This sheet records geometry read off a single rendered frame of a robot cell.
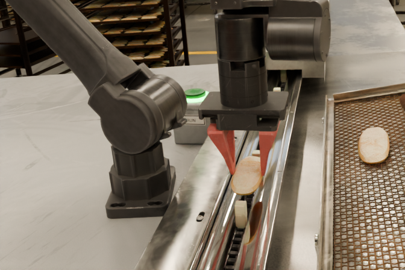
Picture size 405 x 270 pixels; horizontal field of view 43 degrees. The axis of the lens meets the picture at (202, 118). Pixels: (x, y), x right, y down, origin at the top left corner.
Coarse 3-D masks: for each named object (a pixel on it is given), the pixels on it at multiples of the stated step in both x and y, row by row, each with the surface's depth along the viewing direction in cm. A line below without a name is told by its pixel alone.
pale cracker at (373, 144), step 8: (368, 128) 69; (376, 128) 68; (360, 136) 67; (368, 136) 66; (376, 136) 66; (384, 136) 65; (360, 144) 65; (368, 144) 64; (376, 144) 64; (384, 144) 63; (360, 152) 63; (368, 152) 62; (376, 152) 62; (384, 152) 62; (368, 160) 61; (376, 160) 61
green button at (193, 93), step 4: (196, 88) 91; (188, 92) 89; (192, 92) 89; (196, 92) 89; (200, 92) 89; (204, 92) 89; (188, 96) 88; (192, 96) 88; (196, 96) 88; (200, 96) 88
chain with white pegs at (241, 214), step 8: (280, 72) 111; (288, 72) 117; (280, 88) 108; (256, 152) 73; (248, 200) 67; (240, 208) 60; (248, 208) 66; (240, 216) 61; (248, 216) 63; (240, 224) 61; (240, 232) 60; (232, 240) 59; (240, 240) 59; (232, 248) 58; (232, 256) 57; (224, 264) 55; (232, 264) 56
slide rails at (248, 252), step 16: (272, 80) 110; (288, 80) 109; (288, 112) 92; (256, 144) 80; (272, 144) 80; (240, 160) 76; (272, 160) 75; (272, 176) 70; (256, 192) 67; (224, 208) 64; (256, 208) 63; (224, 224) 60; (256, 224) 60; (208, 240) 58; (224, 240) 57; (256, 240) 57; (208, 256) 55; (240, 256) 55
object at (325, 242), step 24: (336, 96) 84; (360, 96) 82; (384, 96) 81; (336, 120) 76; (360, 120) 74; (336, 144) 69; (360, 168) 61; (336, 192) 58; (360, 192) 56; (360, 216) 52; (384, 216) 51; (360, 240) 48; (384, 264) 44
